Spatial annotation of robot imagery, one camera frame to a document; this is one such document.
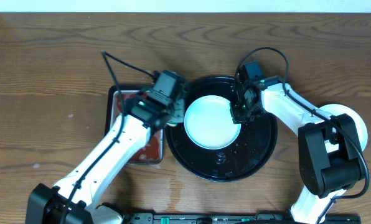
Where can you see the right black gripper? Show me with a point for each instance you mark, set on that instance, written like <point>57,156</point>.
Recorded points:
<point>238,118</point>

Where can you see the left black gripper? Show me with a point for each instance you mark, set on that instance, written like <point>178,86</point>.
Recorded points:
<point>175,111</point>

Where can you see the green and yellow sponge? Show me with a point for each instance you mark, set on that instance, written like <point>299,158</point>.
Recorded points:
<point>172,124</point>

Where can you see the light blue plate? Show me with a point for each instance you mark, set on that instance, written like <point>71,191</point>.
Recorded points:
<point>337,109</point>
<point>209,124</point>

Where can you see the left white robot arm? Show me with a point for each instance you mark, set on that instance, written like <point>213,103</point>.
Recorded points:
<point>75,198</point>

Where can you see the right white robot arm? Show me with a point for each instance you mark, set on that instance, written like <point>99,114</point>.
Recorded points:
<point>331,160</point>

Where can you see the round black serving tray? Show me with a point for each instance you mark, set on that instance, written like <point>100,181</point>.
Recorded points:
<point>245,156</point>

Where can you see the rectangular tray with red water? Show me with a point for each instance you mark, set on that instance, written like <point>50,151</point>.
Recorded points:
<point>152,152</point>

